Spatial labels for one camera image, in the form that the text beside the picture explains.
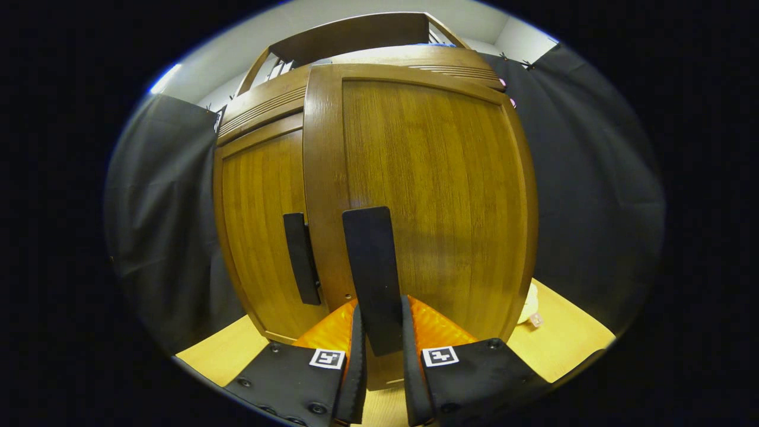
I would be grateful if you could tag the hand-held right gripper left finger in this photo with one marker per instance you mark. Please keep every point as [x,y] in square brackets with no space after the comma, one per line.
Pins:
[296,379]

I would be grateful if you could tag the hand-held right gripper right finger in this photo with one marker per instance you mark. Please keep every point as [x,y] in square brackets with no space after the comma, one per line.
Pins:
[474,379]

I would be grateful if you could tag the wooden shoe cabinet door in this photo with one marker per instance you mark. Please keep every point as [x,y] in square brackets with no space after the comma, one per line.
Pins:
[439,190]
[261,225]

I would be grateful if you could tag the wooden double-door shoe cabinet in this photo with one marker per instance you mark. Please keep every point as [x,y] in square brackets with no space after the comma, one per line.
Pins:
[356,35]

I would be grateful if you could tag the cream soft item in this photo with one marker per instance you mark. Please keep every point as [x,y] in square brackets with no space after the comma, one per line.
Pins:
[528,308]

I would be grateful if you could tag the black backdrop cloth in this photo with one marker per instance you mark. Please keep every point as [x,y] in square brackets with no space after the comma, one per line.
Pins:
[166,207]

